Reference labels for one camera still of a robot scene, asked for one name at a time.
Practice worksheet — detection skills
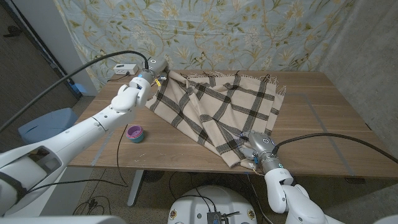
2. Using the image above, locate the black power strip cord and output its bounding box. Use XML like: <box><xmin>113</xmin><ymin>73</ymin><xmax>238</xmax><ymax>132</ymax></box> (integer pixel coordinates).
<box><xmin>107</xmin><ymin>73</ymin><xmax>130</xmax><ymax>83</ymax></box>

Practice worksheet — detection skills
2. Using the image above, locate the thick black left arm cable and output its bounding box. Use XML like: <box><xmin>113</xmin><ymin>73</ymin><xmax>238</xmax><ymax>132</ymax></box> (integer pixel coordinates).
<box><xmin>0</xmin><ymin>50</ymin><xmax>150</xmax><ymax>133</ymax></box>

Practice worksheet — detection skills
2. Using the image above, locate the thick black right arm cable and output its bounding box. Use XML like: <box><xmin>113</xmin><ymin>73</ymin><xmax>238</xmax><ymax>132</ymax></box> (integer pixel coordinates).
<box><xmin>272</xmin><ymin>132</ymin><xmax>398</xmax><ymax>164</ymax></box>

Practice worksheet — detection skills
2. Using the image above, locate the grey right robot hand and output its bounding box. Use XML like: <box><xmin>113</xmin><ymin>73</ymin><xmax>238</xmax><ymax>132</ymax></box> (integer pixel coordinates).
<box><xmin>239</xmin><ymin>130</ymin><xmax>282</xmax><ymax>174</ymax></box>

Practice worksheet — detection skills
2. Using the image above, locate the small black electronics box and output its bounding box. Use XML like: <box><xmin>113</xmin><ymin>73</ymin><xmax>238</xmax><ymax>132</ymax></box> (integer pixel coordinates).
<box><xmin>206</xmin><ymin>211</ymin><xmax>229</xmax><ymax>224</ymax></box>

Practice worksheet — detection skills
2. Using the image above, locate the blue padded stool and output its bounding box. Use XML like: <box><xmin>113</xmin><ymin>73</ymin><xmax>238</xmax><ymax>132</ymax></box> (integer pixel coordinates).
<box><xmin>17</xmin><ymin>107</ymin><xmax>79</xmax><ymax>146</ymax></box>

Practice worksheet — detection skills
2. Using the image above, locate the floral printed backdrop cloth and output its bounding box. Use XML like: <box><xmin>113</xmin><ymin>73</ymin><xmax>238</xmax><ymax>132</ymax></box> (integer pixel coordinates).
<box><xmin>54</xmin><ymin>0</ymin><xmax>355</xmax><ymax>91</ymax></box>

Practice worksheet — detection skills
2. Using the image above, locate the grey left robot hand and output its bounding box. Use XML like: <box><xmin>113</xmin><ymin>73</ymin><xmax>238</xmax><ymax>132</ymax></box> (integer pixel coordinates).
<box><xmin>141</xmin><ymin>57</ymin><xmax>170</xmax><ymax>85</ymax></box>

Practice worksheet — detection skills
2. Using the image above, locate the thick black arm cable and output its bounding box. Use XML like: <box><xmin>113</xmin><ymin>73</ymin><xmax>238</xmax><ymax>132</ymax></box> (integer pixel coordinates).
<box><xmin>0</xmin><ymin>50</ymin><xmax>150</xmax><ymax>133</ymax></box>
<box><xmin>272</xmin><ymin>132</ymin><xmax>398</xmax><ymax>164</ymax></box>

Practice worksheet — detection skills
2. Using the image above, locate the white robot torso base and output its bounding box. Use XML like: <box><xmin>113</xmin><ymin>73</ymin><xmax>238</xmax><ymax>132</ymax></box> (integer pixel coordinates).
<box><xmin>167</xmin><ymin>185</ymin><xmax>258</xmax><ymax>224</ymax></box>

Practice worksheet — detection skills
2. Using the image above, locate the grey metal table leg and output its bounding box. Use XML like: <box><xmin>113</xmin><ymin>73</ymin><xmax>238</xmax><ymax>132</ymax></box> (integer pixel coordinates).
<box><xmin>127</xmin><ymin>169</ymin><xmax>146</xmax><ymax>207</ymax></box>

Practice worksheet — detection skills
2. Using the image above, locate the white power strip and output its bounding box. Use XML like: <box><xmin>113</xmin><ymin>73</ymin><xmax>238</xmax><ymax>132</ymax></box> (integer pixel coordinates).
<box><xmin>113</xmin><ymin>63</ymin><xmax>139</xmax><ymax>76</ymax></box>

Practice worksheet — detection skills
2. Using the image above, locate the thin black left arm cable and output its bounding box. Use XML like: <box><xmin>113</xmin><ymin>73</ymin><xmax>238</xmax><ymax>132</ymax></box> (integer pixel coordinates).
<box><xmin>26</xmin><ymin>123</ymin><xmax>129</xmax><ymax>193</ymax></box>

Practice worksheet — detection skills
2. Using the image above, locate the black door handle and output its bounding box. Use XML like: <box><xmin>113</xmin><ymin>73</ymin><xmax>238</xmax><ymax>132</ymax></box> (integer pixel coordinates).
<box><xmin>2</xmin><ymin>25</ymin><xmax>22</xmax><ymax>38</ymax></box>

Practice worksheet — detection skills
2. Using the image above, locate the beige plaid fringed scarf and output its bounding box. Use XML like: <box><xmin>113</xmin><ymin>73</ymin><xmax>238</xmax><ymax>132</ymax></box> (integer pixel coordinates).
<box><xmin>145</xmin><ymin>70</ymin><xmax>287</xmax><ymax>170</ymax></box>

